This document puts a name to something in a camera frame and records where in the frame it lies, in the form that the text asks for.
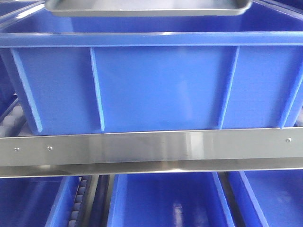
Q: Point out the large grey metal tray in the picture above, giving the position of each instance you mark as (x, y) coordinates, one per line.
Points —
(147, 8)

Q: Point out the large blue plastic bin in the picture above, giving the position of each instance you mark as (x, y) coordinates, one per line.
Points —
(78, 75)

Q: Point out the blue bin bottom centre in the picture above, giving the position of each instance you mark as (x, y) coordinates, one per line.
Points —
(169, 200)

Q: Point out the lower roller track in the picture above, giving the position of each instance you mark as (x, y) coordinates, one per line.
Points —
(77, 212)

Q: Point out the roller track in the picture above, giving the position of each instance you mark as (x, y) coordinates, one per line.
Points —
(77, 212)
(12, 120)

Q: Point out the far left roller track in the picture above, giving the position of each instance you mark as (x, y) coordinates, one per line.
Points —
(12, 120)

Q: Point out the blue bin lower left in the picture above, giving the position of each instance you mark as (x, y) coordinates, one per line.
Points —
(37, 201)

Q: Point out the blue bin lower right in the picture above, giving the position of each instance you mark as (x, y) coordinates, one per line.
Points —
(269, 198)

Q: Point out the steel rack front rail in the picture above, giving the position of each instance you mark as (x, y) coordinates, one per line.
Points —
(152, 152)

